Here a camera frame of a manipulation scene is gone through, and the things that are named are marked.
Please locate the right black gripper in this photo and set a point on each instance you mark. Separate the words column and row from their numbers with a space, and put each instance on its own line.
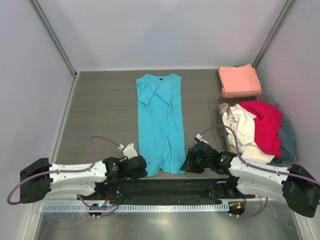
column 189, row 165

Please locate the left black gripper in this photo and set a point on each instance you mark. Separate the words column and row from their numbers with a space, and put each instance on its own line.
column 139, row 175

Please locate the turquoise t shirt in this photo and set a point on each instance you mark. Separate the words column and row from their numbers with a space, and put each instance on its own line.
column 161, row 137

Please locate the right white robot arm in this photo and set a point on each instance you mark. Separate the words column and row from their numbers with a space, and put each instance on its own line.
column 293, row 186

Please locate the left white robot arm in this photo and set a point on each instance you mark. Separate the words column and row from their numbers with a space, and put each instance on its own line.
column 42, row 179

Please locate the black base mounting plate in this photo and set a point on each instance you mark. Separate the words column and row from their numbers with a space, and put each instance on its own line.
column 172, row 192

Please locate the cream t shirt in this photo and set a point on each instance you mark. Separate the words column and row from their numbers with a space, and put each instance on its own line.
column 241, row 129

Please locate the clear plastic bin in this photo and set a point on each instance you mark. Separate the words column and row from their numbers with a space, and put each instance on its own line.
column 265, row 97

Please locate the red t shirt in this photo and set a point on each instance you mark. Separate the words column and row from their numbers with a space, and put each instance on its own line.
column 268, row 122

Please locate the folded green t shirt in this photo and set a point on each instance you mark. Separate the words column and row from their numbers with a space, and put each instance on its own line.
column 218, row 76

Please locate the folded pink t shirt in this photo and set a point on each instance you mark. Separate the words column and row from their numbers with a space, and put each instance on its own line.
column 239, row 81

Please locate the teal grey t shirt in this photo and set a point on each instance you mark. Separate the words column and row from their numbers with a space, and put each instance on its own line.
column 287, row 143

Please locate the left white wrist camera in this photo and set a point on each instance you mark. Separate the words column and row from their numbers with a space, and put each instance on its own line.
column 129, row 151

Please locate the slotted grey cable duct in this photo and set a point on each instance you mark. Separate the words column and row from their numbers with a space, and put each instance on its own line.
column 81, row 208

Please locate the left aluminium frame post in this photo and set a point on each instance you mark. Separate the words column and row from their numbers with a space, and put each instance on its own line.
column 56, row 42

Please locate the aluminium frame post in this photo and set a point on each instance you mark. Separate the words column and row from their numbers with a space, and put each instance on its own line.
column 56, row 42
column 280, row 19

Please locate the right aluminium frame post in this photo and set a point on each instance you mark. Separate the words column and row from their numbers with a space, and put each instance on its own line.
column 280, row 19

